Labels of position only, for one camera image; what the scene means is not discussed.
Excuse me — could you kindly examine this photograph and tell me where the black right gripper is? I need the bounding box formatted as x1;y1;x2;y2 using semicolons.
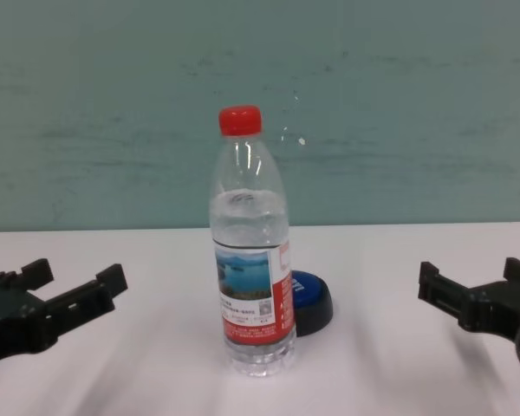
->
418;257;520;348

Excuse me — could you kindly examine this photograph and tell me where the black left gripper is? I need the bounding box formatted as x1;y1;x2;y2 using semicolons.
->
0;258;129;368

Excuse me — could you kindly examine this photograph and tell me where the blue push button black base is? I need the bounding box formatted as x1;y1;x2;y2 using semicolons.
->
289;269;335;337

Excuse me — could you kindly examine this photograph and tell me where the clear water bottle red cap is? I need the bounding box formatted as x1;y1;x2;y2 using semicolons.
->
208;104;297;378

